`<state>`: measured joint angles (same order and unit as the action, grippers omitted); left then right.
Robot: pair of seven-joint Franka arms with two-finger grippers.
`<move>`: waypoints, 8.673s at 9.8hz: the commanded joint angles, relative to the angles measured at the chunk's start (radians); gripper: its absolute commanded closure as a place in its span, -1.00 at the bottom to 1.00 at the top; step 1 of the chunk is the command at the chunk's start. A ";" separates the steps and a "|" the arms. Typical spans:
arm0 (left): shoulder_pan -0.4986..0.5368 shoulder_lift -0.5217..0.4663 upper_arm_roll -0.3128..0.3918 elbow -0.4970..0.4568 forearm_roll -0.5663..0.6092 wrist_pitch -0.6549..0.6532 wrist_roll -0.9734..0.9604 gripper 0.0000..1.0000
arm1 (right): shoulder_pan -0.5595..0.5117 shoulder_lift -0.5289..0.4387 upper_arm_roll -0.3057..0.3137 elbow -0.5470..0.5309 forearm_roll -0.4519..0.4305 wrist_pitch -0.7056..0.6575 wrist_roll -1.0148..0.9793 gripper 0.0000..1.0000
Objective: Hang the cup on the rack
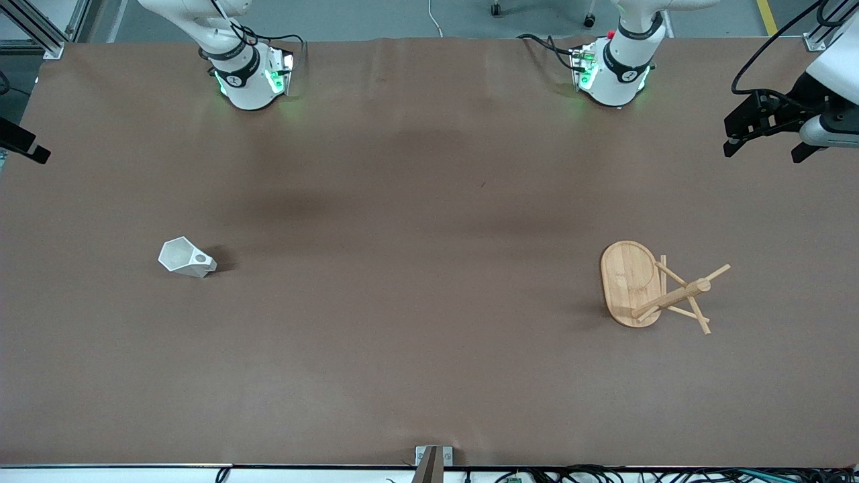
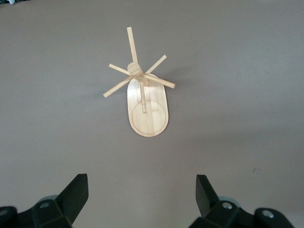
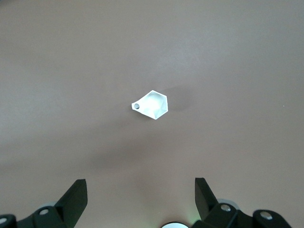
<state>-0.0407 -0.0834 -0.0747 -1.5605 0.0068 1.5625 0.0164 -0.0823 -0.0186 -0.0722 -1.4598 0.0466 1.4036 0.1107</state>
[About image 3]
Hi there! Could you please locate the white faceted cup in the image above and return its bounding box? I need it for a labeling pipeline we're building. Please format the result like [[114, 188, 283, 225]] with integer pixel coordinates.
[[131, 90, 170, 121]]

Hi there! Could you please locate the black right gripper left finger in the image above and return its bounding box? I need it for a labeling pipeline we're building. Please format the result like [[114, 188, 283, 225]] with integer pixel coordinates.
[[0, 179, 88, 228]]

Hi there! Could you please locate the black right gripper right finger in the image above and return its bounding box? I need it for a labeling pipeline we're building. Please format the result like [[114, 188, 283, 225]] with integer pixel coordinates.
[[193, 177, 292, 228]]

